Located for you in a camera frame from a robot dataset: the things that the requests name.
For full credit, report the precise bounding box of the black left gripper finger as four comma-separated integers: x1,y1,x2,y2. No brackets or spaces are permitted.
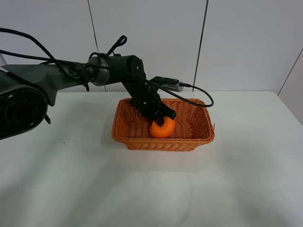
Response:
162,107,177,120
156,116,165,127

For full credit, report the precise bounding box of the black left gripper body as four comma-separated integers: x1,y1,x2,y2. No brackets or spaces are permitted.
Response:
122,79,169,119

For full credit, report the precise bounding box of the orange fruit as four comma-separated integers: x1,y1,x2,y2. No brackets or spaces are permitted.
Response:
149,117,176,139

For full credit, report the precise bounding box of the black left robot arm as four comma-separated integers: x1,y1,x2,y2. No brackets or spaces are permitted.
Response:
0,54,177,139

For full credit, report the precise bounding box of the orange wicker basket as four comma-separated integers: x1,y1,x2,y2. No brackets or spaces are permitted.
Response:
112,98,215,151

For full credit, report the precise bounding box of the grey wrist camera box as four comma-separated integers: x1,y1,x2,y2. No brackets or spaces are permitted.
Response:
151,77,183,92

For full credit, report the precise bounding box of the black camera cable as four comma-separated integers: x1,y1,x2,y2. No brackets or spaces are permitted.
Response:
0,27,214,108

